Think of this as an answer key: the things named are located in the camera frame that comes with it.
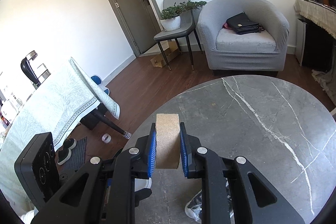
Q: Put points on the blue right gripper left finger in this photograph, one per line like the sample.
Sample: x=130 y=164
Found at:
x=151 y=150

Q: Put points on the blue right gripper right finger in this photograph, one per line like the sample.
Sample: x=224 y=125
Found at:
x=184 y=154

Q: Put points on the black white shoes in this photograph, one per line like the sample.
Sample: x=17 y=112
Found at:
x=65 y=154

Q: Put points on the white tape roll on floor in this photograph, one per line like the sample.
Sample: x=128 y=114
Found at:
x=106 y=138

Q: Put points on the green patterned tablecloth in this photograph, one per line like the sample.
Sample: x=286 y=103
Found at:
x=57 y=106

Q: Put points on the black table leg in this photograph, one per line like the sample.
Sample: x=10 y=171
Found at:
x=108 y=122

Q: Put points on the cardboard box on floor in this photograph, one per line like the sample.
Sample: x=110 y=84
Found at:
x=171 y=52

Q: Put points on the round grey marble table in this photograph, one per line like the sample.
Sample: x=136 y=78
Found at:
x=283 y=130

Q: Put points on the grey dining chair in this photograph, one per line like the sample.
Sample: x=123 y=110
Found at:
x=188 y=26

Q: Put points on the grey armchair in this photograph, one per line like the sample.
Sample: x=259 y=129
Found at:
x=228 y=51

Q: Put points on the potted green plant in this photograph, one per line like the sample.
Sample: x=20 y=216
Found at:
x=171 y=16

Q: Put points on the black handbag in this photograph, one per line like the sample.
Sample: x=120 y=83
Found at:
x=241 y=24

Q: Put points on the beige fringed desk cloth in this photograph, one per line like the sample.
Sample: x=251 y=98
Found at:
x=318 y=14

